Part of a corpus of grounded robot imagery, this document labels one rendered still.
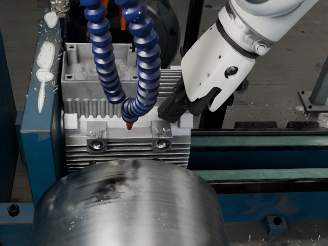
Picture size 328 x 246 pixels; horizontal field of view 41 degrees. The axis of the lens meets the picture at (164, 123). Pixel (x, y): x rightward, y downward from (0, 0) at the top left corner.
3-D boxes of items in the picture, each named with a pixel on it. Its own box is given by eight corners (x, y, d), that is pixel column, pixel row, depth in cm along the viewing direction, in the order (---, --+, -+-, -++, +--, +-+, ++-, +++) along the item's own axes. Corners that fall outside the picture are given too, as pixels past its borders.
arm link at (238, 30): (286, 53, 57) (270, 70, 58) (268, 17, 63) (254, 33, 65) (238, 24, 53) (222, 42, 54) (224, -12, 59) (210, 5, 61)
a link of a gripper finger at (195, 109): (208, 118, 60) (188, 114, 65) (229, 66, 60) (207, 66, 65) (202, 115, 59) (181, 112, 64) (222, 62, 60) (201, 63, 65)
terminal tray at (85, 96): (63, 119, 68) (60, 83, 63) (67, 76, 76) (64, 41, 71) (141, 118, 70) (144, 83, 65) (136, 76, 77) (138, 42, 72)
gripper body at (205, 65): (273, 66, 57) (218, 119, 63) (254, 24, 65) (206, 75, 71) (230, 40, 54) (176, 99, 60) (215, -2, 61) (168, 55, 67)
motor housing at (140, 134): (68, 200, 76) (60, 121, 62) (72, 123, 89) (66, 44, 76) (183, 196, 78) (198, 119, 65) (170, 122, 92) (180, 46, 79)
